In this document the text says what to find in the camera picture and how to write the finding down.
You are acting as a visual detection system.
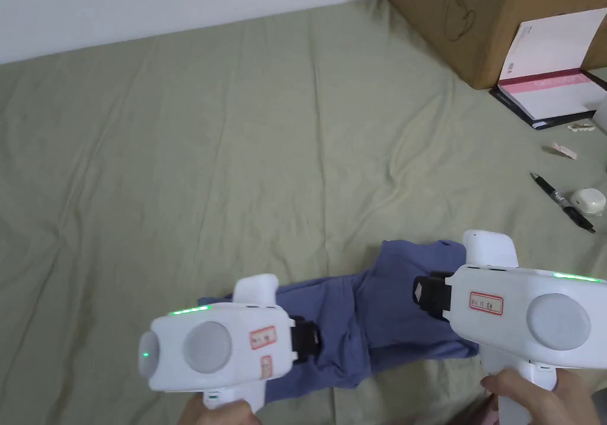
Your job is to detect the person's left hand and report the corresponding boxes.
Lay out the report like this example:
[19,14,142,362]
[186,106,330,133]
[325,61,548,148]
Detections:
[181,395,264,425]

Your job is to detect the white box with pink band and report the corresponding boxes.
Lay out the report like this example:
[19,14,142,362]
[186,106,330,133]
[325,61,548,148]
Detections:
[489,8,607,131]

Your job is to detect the small round white case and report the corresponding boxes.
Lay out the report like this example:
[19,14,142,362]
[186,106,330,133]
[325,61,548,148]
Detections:
[570,187,606,215]

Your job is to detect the black pen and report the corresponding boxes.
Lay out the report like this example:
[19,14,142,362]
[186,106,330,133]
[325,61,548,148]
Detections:
[530,172,596,235]

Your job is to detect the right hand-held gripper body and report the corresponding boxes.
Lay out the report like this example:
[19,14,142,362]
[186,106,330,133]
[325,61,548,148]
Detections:
[413,229,607,425]

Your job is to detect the bed with pale green sheet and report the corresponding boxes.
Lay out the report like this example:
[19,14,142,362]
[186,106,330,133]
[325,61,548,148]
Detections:
[0,0,607,425]

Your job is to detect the crumpled paper scrap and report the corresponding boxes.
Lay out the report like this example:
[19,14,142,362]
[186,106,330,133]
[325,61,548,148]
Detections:
[543,143,579,161]

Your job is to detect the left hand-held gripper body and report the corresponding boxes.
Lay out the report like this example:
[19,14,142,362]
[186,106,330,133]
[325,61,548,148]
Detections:
[138,274,322,416]

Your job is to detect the brown cardboard carton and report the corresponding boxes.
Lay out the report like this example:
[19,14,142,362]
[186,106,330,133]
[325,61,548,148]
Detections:
[384,0,607,91]

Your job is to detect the person's right hand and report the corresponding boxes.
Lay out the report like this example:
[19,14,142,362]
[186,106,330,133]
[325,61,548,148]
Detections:
[480,367,607,425]

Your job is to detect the dark blue shirt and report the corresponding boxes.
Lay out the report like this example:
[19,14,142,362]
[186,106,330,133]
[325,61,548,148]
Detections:
[197,239,481,405]

